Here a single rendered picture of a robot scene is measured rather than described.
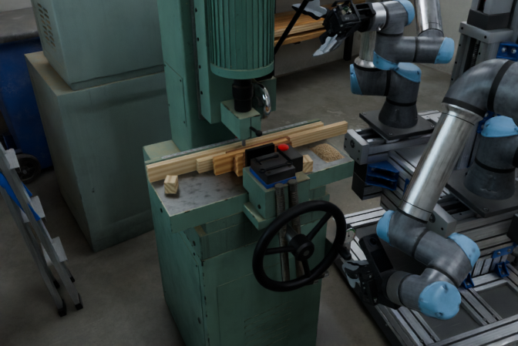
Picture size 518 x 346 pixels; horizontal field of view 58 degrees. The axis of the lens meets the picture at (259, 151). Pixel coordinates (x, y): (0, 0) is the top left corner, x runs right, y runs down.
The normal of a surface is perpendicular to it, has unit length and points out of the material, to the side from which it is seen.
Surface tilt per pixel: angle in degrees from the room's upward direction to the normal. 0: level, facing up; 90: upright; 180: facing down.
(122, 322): 0
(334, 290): 0
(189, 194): 0
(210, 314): 90
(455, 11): 90
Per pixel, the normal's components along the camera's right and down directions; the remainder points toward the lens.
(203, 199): 0.00, -0.86
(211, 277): 0.47, 0.45
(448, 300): 0.40, -0.05
